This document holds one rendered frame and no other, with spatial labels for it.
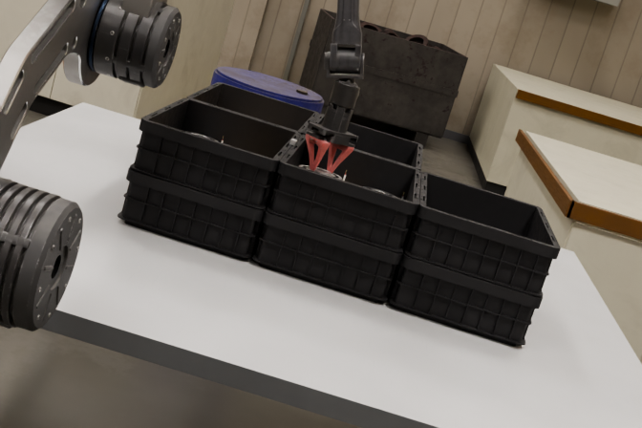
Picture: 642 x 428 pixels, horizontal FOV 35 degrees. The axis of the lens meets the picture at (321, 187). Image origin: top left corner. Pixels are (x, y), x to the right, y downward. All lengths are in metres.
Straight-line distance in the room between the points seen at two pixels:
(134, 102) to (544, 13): 4.91
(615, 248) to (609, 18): 6.21
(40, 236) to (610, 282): 2.86
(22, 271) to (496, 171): 6.56
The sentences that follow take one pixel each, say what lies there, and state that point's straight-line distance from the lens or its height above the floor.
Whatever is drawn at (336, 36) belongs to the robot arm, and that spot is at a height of 1.19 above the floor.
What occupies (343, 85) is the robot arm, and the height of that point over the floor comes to 1.10.
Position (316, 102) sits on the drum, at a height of 0.74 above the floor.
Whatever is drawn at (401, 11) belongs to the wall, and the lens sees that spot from 9.75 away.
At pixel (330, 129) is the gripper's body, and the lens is 2.25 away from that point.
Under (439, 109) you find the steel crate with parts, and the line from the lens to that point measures 8.77.
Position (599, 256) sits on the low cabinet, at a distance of 3.86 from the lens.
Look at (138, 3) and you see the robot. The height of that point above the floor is 1.20.
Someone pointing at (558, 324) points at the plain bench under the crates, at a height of 0.70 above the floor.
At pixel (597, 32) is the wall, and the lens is 9.92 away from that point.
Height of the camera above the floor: 1.36
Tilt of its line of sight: 13 degrees down
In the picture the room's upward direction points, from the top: 17 degrees clockwise
